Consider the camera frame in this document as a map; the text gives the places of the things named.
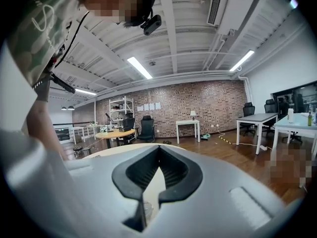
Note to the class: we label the white wall paper sheet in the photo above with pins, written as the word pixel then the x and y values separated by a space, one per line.
pixel 157 105
pixel 151 106
pixel 140 107
pixel 146 107

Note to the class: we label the green bottle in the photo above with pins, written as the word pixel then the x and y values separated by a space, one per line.
pixel 309 120

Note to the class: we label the white flower pot plant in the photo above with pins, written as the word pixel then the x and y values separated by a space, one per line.
pixel 103 129

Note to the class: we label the person's left forearm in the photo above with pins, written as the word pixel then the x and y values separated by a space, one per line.
pixel 42 123

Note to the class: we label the black railing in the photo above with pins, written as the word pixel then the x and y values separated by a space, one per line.
pixel 62 133

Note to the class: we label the black desk lamp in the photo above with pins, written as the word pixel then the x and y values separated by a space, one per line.
pixel 109 118

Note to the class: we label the white ceiling air conditioner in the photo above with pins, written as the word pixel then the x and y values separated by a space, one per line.
pixel 223 6

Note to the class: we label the grey flat box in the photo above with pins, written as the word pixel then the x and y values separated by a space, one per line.
pixel 123 130

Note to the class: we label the grey-top white-leg desk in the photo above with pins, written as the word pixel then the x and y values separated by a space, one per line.
pixel 257 118

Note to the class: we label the white shelf rack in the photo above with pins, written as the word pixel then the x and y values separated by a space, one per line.
pixel 125 108

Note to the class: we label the black round stool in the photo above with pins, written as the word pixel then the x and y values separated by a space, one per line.
pixel 77 149

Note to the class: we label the black office chair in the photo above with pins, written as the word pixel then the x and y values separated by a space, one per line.
pixel 147 128
pixel 248 118
pixel 270 108
pixel 128 125

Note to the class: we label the long ceiling light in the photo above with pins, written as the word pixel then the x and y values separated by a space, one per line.
pixel 84 91
pixel 241 59
pixel 140 67

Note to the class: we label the round yellow wooden table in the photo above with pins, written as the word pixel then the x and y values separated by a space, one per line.
pixel 115 134

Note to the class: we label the white side table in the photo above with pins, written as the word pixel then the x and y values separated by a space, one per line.
pixel 76 128
pixel 92 126

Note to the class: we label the small white table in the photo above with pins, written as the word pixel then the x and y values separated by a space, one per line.
pixel 187 121

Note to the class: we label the green dustpan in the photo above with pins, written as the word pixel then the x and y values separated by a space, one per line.
pixel 205 136

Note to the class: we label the white bottle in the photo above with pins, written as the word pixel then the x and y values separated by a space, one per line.
pixel 290 115

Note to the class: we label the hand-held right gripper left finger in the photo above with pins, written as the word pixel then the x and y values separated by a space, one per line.
pixel 86 195

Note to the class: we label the white shade table lamp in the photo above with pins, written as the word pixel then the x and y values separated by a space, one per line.
pixel 193 113

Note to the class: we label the metal trash bin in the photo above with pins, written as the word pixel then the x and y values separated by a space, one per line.
pixel 86 151

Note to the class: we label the black slippers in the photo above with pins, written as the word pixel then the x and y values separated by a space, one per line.
pixel 167 142

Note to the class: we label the black head-mounted camera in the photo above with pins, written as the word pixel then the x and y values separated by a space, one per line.
pixel 152 25

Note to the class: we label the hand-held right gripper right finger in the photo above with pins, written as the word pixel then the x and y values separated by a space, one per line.
pixel 223 195

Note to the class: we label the yellow-black striped floor tape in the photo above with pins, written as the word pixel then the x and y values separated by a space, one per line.
pixel 225 139

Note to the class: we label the light blue desk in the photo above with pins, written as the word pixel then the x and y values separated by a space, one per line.
pixel 294 126

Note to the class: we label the person's patterned shirt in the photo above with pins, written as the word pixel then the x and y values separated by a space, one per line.
pixel 32 33

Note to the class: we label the dark glass window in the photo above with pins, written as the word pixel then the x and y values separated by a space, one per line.
pixel 297 100

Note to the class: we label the person's head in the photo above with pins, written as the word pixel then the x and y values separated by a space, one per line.
pixel 111 1

